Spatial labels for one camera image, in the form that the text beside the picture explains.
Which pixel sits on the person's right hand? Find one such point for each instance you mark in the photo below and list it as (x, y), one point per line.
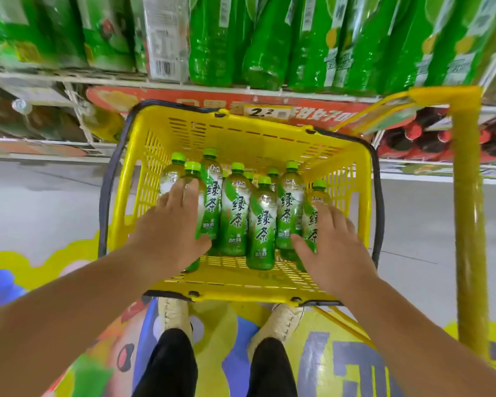
(339, 260)

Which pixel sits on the person's left hand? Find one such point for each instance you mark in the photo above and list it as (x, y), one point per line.
(169, 239)

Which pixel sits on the green tea bottles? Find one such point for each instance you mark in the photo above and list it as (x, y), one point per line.
(233, 219)

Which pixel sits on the yellow shopping basket trolley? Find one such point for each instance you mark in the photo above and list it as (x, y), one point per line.
(252, 136)

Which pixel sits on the person's left forearm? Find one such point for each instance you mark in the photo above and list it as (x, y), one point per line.
(66, 326)

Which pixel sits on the person's right forearm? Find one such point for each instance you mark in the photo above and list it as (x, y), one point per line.
(417, 347)

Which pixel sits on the person's left shoe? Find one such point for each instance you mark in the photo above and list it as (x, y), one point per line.
(173, 318)

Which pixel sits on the person's shoe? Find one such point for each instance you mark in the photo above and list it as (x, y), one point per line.
(281, 326)
(173, 318)

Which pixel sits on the person's right shoe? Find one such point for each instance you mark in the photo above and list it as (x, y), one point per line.
(281, 326)

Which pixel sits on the person's left trouser leg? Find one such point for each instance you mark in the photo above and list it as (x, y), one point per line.
(165, 367)

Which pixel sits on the person's trouser leg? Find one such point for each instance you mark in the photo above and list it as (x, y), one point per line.
(273, 372)
(165, 367)

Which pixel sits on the person's right trouser leg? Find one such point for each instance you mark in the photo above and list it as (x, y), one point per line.
(273, 372)

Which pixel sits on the yellow cartoon floor sticker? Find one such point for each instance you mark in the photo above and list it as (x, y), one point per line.
(219, 347)

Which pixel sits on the cluster of yellow bottles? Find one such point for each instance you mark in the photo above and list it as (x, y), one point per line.
(105, 126)

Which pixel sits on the row of red-capped dark bottles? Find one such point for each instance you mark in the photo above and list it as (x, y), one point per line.
(417, 140)

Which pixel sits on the yellow price tag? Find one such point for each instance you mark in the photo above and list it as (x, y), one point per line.
(266, 112)

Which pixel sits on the row of white-capped amber bottles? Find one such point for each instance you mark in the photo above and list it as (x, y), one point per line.
(37, 119)

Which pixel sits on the clear white-label bottle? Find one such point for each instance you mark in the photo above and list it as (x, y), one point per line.
(165, 37)

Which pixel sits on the row of large green-capped bottles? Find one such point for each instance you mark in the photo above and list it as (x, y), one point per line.
(103, 33)

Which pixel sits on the row of bright green bottles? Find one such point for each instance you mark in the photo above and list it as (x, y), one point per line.
(314, 41)

